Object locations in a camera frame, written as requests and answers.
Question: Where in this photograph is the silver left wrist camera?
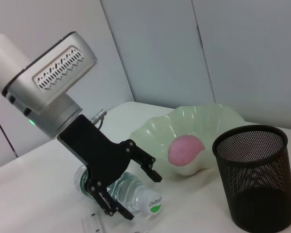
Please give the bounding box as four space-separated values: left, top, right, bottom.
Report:
1 31 98 115

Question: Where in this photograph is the left gripper cable with plug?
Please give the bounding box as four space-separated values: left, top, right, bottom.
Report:
91 109 108 129

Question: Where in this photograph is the pink peach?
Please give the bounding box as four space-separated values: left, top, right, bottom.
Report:
168 135 206 167

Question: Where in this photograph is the clear plastic ruler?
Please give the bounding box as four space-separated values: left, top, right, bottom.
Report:
81 213 106 233

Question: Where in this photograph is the black mesh pen holder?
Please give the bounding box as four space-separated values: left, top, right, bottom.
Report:
212 125 291 231

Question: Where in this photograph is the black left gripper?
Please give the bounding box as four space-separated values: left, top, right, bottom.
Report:
57 114 163 221

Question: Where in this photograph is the clear water bottle green label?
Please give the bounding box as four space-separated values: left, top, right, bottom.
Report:
74 165 163 221

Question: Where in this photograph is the pale green wavy glass plate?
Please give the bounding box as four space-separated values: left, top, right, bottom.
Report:
129 103 262 177

